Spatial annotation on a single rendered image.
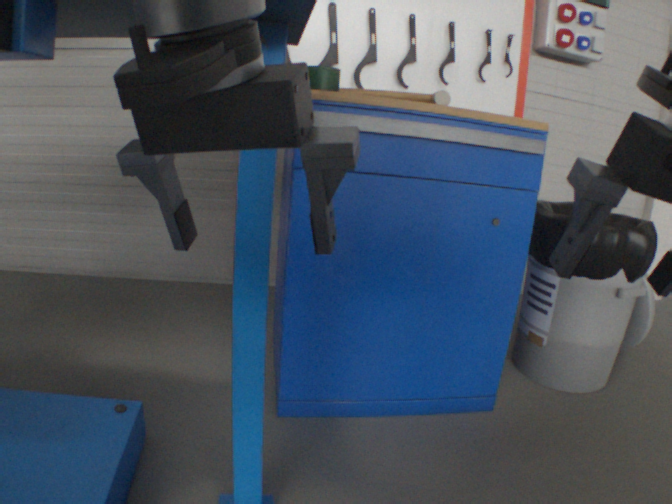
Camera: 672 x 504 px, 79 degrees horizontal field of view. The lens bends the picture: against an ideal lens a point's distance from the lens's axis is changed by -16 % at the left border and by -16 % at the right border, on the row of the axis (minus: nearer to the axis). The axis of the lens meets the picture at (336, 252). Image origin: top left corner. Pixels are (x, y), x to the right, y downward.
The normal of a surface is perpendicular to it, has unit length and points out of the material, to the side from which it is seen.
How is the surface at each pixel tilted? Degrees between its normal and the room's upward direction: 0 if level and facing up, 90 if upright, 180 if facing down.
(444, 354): 90
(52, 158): 90
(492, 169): 90
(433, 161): 90
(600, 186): 113
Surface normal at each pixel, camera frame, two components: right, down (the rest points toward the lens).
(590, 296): -0.39, 0.26
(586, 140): 0.14, 0.27
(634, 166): -0.97, -0.17
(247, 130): -0.18, 0.61
